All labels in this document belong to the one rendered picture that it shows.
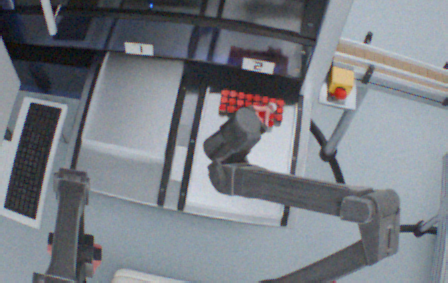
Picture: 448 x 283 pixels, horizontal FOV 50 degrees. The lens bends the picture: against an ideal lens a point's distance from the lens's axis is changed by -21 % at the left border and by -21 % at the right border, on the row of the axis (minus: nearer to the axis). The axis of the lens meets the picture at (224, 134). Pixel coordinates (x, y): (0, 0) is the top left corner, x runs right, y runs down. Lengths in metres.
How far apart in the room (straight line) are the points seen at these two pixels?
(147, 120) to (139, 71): 0.17
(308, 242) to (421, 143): 0.83
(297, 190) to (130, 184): 0.70
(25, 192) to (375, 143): 1.74
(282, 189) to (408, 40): 2.22
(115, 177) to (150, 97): 0.27
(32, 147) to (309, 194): 1.03
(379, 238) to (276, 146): 0.84
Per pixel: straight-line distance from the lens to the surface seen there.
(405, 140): 2.85
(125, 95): 1.74
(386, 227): 0.94
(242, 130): 1.15
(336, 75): 1.65
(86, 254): 1.20
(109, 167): 1.66
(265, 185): 1.10
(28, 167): 1.78
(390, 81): 1.83
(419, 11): 3.39
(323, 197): 1.00
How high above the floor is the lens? 2.43
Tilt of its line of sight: 67 degrees down
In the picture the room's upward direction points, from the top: 8 degrees clockwise
